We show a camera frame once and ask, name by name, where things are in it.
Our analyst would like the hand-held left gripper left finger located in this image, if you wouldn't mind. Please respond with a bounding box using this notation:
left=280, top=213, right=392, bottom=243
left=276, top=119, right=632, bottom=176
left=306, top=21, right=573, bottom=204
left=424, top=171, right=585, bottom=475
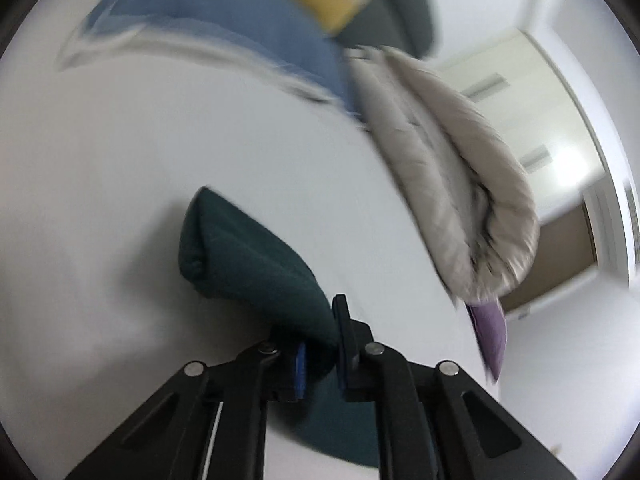
left=64, top=341, right=307, bottom=480

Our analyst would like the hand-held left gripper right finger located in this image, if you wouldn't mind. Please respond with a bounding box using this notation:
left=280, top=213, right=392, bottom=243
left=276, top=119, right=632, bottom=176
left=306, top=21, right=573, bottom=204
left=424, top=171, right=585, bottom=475
left=332, top=294, right=576, bottom=480

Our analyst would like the dark green knit sweater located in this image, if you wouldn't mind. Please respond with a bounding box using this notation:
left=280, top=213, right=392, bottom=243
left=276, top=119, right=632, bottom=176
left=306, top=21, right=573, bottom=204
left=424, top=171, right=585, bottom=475
left=177, top=186, right=382, bottom=469

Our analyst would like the purple cushion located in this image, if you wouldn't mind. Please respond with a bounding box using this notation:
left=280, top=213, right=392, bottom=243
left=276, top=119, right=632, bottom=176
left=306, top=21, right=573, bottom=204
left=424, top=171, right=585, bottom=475
left=465, top=297, right=509, bottom=382

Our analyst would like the beige rolled duvet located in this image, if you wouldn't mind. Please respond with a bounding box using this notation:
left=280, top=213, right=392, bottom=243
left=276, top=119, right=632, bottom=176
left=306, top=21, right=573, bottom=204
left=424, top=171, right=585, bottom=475
left=345, top=45, right=542, bottom=307

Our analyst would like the brown door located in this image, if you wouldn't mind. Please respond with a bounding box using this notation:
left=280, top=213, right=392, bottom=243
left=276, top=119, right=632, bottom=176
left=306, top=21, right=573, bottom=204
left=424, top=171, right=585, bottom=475
left=499, top=204, right=599, bottom=312

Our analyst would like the bed with white sheet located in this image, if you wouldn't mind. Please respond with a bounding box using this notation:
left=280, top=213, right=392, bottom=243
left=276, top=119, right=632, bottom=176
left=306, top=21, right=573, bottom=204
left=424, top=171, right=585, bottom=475
left=0, top=0, right=501, bottom=480

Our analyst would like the white wardrobe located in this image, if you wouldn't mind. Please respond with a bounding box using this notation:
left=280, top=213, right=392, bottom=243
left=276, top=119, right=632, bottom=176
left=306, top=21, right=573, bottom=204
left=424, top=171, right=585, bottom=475
left=434, top=27, right=609, bottom=222

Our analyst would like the dark grey upholstered headboard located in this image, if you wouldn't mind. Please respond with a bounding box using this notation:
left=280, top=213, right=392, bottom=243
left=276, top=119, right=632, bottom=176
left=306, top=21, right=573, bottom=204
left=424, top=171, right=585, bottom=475
left=330, top=0, right=442, bottom=59

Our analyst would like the blue pillow with white trim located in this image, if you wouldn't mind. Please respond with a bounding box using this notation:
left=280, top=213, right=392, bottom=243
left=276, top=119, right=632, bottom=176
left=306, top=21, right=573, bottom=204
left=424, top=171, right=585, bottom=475
left=54, top=0, right=367, bottom=132

